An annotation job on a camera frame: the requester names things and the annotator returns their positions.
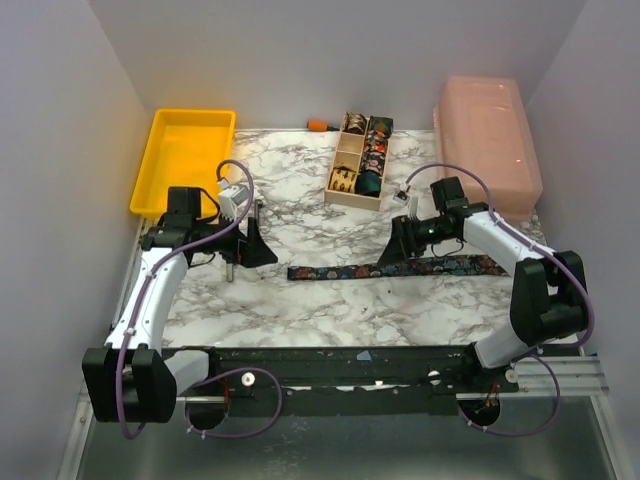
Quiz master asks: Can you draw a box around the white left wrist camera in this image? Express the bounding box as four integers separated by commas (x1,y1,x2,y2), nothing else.
218,184,249,221

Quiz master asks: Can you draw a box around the navy floral necktie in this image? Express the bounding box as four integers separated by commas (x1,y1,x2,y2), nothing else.
286,255,507,281

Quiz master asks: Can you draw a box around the green yellow rolled tie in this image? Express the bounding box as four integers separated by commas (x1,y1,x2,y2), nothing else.
368,116,394,137

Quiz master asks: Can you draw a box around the yellow plastic tray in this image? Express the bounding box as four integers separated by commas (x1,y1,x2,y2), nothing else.
129,108,236,221

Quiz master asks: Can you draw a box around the orange handled screwdriver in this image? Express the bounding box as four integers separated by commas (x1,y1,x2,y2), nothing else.
306,120,340,132

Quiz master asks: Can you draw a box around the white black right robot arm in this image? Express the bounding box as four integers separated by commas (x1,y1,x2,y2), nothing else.
378,177,594,392

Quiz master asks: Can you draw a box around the red floral rolled tie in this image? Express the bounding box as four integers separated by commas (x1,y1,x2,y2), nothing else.
364,130,389,155

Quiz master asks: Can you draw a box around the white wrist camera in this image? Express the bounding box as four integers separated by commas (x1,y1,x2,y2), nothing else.
218,184,249,221
393,184,418,218

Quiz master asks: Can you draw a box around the aluminium extrusion rail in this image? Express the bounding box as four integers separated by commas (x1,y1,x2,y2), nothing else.
77,355,609,401

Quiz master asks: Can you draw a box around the cream brown rolled tie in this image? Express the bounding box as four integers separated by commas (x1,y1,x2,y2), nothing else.
342,112,368,135

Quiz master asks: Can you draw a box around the dark rose print rolled tie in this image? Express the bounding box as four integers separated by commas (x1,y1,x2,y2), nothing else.
360,151,386,176

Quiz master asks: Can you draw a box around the wooden compartment organizer box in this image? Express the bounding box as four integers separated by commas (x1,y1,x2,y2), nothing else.
324,112,393,211

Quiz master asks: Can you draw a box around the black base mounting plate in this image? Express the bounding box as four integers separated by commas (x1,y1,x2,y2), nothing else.
178,346,518,418

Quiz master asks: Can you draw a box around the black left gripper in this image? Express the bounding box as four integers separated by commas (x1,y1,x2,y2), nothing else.
194,209,278,267

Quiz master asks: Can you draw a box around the pink plastic storage box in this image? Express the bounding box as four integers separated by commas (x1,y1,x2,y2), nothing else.
433,76,543,223

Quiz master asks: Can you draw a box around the dark green rolled tie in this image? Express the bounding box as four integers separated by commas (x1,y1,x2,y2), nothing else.
354,171,382,198

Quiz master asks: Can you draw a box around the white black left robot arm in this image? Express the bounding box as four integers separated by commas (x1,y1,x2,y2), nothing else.
82,184,278,424

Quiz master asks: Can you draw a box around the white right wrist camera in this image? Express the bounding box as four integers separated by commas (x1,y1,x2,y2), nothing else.
393,184,418,218

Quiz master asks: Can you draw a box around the yellow beetle print rolled tie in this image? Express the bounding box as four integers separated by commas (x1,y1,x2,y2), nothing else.
328,167,358,194

